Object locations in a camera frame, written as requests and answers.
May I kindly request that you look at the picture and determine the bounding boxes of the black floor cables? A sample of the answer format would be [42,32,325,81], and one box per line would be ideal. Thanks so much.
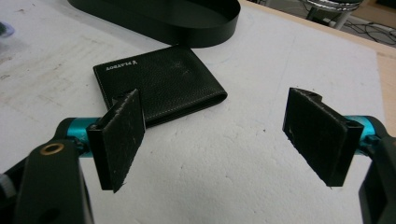
[342,20,396,46]

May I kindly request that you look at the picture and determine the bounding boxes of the black oval tray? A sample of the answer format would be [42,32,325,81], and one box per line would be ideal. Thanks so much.
[67,0,242,49]

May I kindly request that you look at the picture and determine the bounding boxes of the black leather wallet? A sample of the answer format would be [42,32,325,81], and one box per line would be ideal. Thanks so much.
[92,45,229,128]

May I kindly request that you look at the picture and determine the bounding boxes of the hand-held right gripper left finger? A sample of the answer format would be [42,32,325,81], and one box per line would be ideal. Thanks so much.
[55,88,147,194]

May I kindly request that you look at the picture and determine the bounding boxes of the chrome stool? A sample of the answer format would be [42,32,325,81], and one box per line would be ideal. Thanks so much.
[299,0,364,31]

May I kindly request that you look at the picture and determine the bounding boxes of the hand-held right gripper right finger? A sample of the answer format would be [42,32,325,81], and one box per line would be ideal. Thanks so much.
[282,87,387,188]

